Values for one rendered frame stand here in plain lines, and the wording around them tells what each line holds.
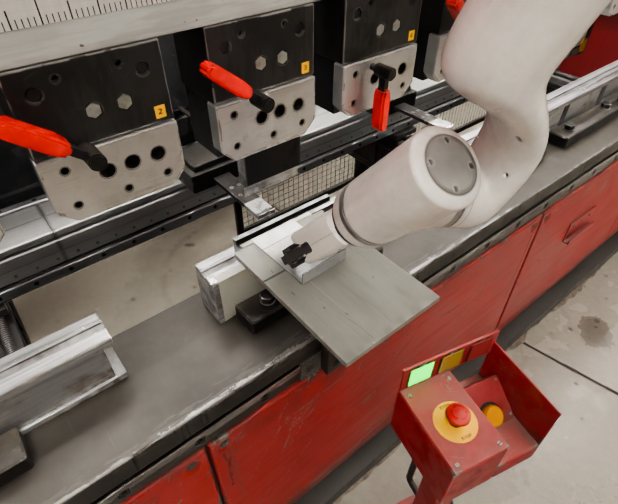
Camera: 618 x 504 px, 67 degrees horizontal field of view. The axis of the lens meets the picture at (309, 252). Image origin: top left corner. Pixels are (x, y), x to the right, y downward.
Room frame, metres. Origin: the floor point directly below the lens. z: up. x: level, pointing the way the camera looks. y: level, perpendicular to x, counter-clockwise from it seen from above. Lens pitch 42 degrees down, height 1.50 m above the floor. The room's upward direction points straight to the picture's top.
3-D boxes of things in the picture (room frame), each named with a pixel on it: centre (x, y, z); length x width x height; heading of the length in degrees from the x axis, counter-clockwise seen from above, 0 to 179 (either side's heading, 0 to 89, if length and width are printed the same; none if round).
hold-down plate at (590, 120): (1.20, -0.76, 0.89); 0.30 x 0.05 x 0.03; 129
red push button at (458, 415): (0.38, -0.24, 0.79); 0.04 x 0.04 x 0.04
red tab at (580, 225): (1.13, -0.84, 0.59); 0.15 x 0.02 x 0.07; 129
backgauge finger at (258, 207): (0.75, 0.15, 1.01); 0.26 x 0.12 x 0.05; 39
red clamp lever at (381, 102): (0.66, -0.10, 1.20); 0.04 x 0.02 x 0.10; 39
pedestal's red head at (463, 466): (0.41, -0.28, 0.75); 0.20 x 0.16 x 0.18; 115
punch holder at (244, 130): (0.60, 0.08, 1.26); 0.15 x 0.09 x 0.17; 129
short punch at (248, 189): (0.62, 0.06, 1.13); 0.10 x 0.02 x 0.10; 129
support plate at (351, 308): (0.50, -0.03, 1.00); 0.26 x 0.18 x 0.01; 39
